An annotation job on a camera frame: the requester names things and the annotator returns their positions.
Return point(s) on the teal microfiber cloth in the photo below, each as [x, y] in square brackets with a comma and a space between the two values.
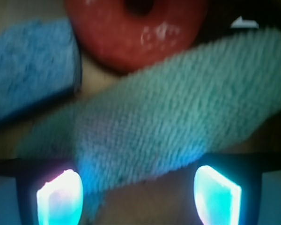
[166, 116]

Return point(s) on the blue sponge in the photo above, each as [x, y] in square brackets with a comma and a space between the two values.
[40, 62]

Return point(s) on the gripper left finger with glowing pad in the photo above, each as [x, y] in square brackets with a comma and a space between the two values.
[40, 192]

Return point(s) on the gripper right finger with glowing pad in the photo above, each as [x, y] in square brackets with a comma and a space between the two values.
[238, 189]

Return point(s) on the red ring donut toy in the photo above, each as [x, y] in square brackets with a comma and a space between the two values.
[110, 32]

